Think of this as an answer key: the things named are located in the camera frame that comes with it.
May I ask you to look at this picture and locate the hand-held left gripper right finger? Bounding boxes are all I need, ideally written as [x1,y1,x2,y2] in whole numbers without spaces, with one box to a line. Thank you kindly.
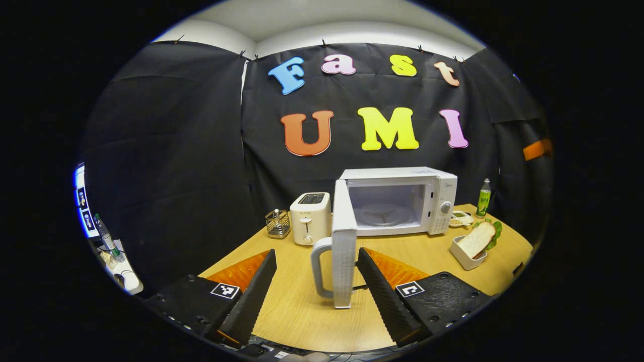
[356,247,496,348]

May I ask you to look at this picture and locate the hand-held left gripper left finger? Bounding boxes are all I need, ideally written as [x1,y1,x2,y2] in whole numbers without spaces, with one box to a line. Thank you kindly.
[143,249,278,348]

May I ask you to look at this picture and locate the white microwave oven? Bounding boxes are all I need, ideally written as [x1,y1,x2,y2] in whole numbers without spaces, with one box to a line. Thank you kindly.
[310,167,458,309]

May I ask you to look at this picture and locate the sandwich with lettuce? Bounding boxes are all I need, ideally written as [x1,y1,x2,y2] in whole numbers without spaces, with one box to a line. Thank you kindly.
[457,220,503,260]

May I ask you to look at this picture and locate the green drink bottle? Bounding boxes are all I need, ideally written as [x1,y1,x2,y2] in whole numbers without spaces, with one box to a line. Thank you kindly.
[476,178,492,218]

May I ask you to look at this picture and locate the small white rectangular tray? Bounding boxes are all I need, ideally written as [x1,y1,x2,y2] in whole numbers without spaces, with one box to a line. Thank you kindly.
[449,235,488,271]

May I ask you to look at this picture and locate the white toaster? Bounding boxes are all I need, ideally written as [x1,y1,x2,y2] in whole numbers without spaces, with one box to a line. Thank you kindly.
[290,192,333,246]

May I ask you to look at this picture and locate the white divided dish of grains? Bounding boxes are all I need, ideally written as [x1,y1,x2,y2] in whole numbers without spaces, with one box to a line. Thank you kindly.
[449,210,474,229]

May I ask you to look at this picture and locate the white side desk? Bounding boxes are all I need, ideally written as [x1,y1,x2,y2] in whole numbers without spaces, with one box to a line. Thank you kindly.
[91,239,144,296]

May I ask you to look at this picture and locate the clear plastic bottle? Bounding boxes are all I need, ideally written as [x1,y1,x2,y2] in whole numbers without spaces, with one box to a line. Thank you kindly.
[95,214,125,263]

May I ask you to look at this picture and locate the black backdrop cloth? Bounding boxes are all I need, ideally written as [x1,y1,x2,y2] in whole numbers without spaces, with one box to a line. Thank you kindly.
[80,40,554,297]

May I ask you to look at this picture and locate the computer monitor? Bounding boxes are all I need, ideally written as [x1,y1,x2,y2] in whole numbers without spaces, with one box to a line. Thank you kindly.
[74,163,101,239]

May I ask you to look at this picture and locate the metal wire basket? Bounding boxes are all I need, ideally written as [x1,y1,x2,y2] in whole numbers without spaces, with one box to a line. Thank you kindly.
[265,209,291,239]

